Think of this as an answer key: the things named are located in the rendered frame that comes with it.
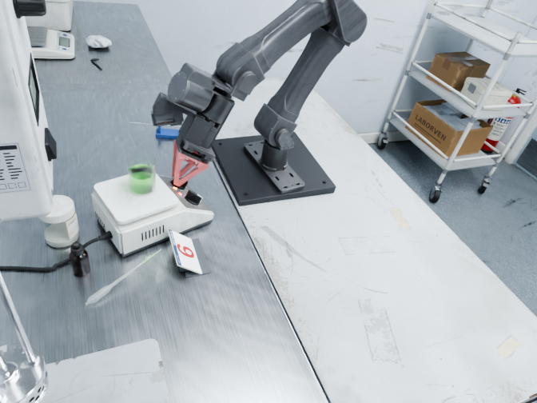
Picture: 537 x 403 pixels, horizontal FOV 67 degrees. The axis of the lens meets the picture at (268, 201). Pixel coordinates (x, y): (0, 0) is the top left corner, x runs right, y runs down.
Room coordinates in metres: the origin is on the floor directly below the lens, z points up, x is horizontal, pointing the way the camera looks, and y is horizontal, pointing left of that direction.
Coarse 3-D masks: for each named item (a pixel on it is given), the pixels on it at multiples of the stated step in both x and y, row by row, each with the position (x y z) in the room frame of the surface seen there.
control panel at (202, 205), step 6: (162, 180) 0.64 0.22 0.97; (168, 180) 0.66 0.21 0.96; (168, 186) 0.63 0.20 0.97; (174, 186) 0.64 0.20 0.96; (186, 186) 0.68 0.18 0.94; (174, 192) 0.62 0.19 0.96; (180, 192) 0.63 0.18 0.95; (186, 192) 0.65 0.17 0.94; (180, 198) 0.60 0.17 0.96; (186, 204) 0.59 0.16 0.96; (192, 204) 0.60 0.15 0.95; (204, 204) 0.63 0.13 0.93; (210, 210) 0.62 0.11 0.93
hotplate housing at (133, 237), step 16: (96, 208) 0.54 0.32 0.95; (176, 208) 0.56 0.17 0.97; (112, 224) 0.49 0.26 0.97; (128, 224) 0.50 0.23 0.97; (144, 224) 0.51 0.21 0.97; (160, 224) 0.53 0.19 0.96; (176, 224) 0.55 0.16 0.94; (192, 224) 0.58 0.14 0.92; (112, 240) 0.50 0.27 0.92; (128, 240) 0.48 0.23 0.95; (144, 240) 0.51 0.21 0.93; (160, 240) 0.53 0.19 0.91
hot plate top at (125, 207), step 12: (108, 180) 0.58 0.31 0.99; (120, 180) 0.59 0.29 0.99; (156, 180) 0.61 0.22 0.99; (96, 192) 0.55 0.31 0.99; (108, 192) 0.55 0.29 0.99; (120, 192) 0.56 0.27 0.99; (156, 192) 0.58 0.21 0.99; (168, 192) 0.58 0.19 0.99; (108, 204) 0.52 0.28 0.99; (120, 204) 0.53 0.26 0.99; (132, 204) 0.53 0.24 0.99; (144, 204) 0.54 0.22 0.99; (156, 204) 0.54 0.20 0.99; (168, 204) 0.55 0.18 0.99; (120, 216) 0.50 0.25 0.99; (132, 216) 0.50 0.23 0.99; (144, 216) 0.51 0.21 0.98
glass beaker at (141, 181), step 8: (136, 152) 0.60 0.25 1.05; (144, 152) 0.60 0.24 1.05; (152, 152) 0.60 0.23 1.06; (128, 160) 0.58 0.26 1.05; (136, 160) 0.60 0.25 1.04; (144, 160) 0.60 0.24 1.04; (152, 160) 0.57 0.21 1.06; (128, 168) 0.56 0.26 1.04; (136, 168) 0.55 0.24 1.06; (144, 168) 0.56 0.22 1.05; (152, 168) 0.57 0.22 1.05; (128, 176) 0.56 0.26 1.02; (136, 176) 0.55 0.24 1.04; (144, 176) 0.56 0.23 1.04; (152, 176) 0.57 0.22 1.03; (128, 184) 0.57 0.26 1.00; (136, 184) 0.55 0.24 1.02; (144, 184) 0.56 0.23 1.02; (152, 184) 0.57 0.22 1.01; (136, 192) 0.55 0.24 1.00; (144, 192) 0.56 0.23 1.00; (152, 192) 0.57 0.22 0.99
